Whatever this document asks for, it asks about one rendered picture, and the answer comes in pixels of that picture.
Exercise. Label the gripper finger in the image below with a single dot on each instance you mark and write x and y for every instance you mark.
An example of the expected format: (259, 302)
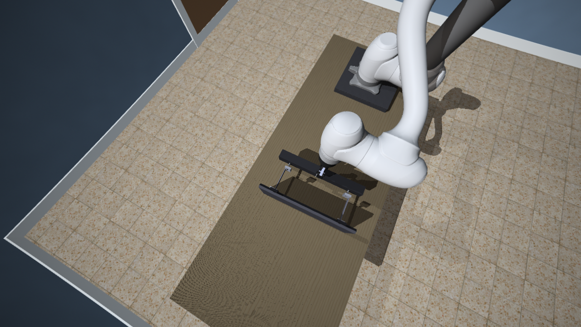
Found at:
(320, 174)

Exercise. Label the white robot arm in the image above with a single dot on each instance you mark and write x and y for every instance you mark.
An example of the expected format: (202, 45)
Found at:
(407, 61)

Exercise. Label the dark grey long rectangular bar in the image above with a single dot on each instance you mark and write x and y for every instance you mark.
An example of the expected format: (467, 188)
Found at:
(331, 177)

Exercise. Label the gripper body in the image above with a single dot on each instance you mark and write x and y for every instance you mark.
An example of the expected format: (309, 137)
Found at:
(325, 165)

